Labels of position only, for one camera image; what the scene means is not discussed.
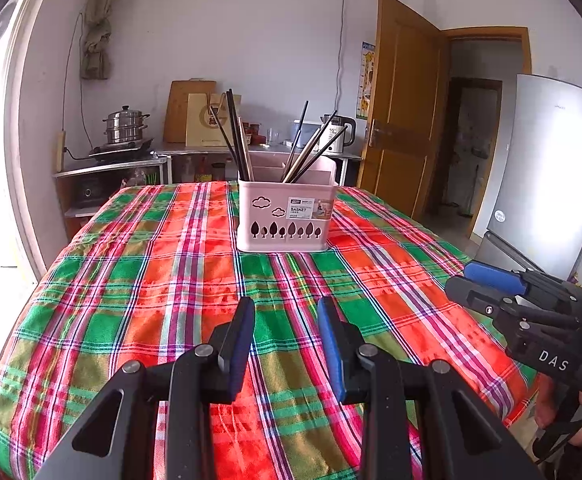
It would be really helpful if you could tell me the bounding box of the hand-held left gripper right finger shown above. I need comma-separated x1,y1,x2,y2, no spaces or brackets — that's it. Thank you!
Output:
317,296,542,480

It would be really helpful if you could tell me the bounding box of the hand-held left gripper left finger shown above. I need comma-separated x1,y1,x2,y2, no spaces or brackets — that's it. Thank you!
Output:
36,296,257,480

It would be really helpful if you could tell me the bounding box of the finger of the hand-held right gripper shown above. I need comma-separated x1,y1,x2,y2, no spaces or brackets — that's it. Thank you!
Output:
464,261,530,297
444,276,515,317

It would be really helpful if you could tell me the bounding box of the pink utensil basket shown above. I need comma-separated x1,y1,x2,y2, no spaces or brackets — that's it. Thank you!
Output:
236,152,336,253

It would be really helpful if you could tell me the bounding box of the beige chopstick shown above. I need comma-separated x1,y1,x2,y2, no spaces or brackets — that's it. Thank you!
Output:
238,116,256,182
286,128,322,184

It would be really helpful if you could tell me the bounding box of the plaid tablecloth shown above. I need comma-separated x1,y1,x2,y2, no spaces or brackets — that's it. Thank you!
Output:
0,180,542,480

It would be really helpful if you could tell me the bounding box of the silver refrigerator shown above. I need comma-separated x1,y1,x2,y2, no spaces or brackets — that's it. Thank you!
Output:
471,74,582,281

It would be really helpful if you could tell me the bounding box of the metal shelf table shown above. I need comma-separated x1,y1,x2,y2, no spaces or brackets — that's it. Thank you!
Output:
151,142,364,186

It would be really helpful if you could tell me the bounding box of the white electric kettle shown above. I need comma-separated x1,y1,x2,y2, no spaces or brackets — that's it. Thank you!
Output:
319,114,357,156

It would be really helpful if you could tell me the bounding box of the wooden door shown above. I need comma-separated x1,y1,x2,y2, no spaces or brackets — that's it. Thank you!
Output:
358,0,449,221

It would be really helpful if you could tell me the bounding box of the black kitchen appliance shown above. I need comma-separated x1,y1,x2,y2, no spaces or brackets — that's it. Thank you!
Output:
73,177,108,208

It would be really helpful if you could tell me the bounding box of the tan paper bag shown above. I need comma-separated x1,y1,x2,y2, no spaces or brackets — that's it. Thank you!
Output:
186,92,242,147

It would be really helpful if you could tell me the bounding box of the low side shelf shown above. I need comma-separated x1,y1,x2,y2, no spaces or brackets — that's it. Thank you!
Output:
53,156,172,221

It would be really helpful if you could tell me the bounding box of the clear plastic container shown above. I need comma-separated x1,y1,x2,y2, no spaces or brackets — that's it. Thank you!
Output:
291,119,324,148

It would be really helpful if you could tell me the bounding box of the wooden cutting board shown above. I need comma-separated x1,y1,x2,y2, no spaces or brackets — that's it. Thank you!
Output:
163,79,218,143

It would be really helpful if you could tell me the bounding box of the steel steamer pot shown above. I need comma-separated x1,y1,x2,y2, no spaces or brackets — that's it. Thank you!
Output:
102,105,151,145

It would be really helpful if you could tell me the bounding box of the wrapped air conditioner pipe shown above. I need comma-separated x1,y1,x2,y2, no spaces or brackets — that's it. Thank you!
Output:
80,0,122,80

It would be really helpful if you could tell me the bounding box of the metal door handle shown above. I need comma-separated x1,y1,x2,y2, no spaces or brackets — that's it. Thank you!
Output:
366,119,389,148

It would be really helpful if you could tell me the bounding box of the wall poster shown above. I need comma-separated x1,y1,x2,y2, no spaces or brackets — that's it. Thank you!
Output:
356,41,376,121

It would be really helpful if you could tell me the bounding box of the wooden door frame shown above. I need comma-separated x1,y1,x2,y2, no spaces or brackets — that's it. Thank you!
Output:
441,26,533,241

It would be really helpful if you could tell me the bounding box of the black power cable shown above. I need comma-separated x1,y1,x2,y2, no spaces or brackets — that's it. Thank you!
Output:
338,0,348,116

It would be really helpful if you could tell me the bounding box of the white window frame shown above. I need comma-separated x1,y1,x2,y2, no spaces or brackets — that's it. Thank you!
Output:
0,0,72,356

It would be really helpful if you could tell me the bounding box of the thin black wall cable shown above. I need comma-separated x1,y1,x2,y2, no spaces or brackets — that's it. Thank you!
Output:
62,12,94,158

